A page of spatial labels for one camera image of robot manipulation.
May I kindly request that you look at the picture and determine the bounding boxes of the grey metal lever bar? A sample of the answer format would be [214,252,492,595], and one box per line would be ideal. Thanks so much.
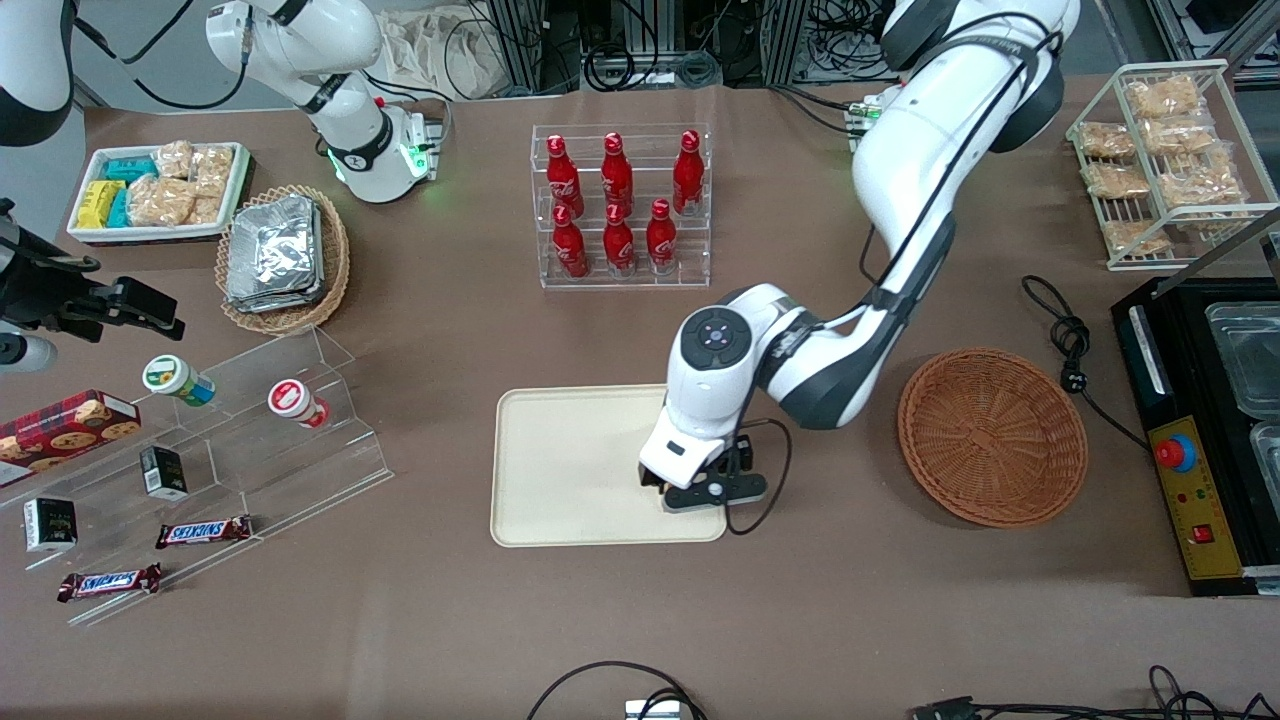
[1180,205,1280,273]

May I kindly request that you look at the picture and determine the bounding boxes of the yellow snack packet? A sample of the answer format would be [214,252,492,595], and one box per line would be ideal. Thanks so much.
[77,180,126,229]

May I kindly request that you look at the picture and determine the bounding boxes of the beige cloth bag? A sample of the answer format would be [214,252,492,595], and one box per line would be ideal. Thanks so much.
[378,8,513,101]

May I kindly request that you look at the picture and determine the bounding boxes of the cream plastic tray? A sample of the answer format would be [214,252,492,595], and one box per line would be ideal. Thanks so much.
[490,385,729,548]

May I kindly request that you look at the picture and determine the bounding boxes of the black power cable with plug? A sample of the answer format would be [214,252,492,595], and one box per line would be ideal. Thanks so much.
[1020,275,1151,451]

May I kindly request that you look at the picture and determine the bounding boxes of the oval tan wicker basket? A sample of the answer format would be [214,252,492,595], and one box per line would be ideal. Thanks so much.
[215,185,351,336]

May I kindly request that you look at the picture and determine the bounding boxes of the white wire rack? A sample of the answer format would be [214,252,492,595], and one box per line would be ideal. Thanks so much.
[1066,60,1280,273]

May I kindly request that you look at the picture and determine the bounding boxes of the clear acrylic bottle rack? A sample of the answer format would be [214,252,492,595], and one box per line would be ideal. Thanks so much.
[530,122,713,291]

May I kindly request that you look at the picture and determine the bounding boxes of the black cable with connector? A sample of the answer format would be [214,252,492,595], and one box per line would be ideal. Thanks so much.
[912,665,1280,720]

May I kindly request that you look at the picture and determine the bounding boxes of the small black carton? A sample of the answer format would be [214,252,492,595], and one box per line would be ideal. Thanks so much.
[23,497,78,553]
[140,446,189,501]

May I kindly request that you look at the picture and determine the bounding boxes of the white plastic bin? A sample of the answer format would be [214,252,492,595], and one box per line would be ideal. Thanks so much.
[67,141,253,247]

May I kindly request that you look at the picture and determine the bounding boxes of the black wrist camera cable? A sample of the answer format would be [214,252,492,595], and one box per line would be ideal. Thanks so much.
[725,418,793,537]

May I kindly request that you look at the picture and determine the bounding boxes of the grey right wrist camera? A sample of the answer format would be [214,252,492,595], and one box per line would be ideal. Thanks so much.
[0,335,57,374]

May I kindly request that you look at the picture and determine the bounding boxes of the black sealing machine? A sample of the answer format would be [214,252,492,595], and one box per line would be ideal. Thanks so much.
[1110,270,1280,598]

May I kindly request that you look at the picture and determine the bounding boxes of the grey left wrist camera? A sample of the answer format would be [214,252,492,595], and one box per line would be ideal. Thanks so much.
[663,470,769,513]

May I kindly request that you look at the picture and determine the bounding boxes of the Snickers bar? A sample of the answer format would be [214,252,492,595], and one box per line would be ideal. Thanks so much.
[57,563,163,603]
[155,515,254,550]

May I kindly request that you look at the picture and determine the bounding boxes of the clear acrylic stepped shelf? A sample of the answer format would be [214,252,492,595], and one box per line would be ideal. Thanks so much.
[0,325,393,629]

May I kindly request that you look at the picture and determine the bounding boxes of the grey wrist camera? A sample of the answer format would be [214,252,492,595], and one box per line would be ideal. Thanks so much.
[0,335,57,374]
[663,470,769,513]

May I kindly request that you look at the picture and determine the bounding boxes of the round brown wicker basket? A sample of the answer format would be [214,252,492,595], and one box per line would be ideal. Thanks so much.
[897,347,1089,529]

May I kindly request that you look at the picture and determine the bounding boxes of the green lid yogurt cup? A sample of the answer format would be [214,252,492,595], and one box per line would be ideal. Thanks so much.
[142,354,216,407]

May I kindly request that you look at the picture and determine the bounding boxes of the aluminium frame post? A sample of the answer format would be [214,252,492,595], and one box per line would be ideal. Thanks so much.
[487,0,581,93]

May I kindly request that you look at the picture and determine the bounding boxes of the silver machine handle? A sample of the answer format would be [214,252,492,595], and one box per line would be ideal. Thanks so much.
[1128,303,1167,397]

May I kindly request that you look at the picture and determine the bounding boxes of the red cola bottle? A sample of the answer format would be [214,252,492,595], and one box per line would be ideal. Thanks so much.
[553,205,591,279]
[601,132,635,213]
[546,134,585,216]
[603,203,637,276]
[672,130,704,216]
[646,198,678,273]

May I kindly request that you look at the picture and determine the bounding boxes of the steel tray in machine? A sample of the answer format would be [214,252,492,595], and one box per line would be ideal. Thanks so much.
[1250,420,1280,491]
[1205,300,1280,421]

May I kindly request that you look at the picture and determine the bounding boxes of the black looped cable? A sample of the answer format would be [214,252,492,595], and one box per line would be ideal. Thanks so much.
[527,660,708,720]

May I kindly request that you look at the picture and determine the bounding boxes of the red lid yogurt cup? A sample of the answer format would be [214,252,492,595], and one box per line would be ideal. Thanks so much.
[267,378,331,429]

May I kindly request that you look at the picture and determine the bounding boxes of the red tartan cookie box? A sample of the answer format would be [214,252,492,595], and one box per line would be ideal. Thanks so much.
[0,390,142,479]

